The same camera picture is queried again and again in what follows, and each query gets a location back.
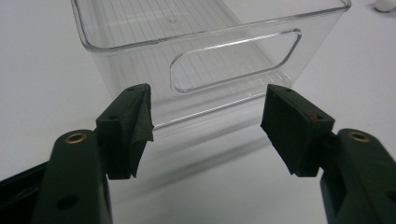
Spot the clear plastic bin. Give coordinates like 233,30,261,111
70,0,353,132

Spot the white table cover sheet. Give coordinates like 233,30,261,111
0,0,396,224

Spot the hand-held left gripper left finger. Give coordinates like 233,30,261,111
94,82,155,181

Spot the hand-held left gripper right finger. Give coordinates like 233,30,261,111
260,83,336,178

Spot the white feather shuttlecock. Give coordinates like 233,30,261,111
374,0,396,13

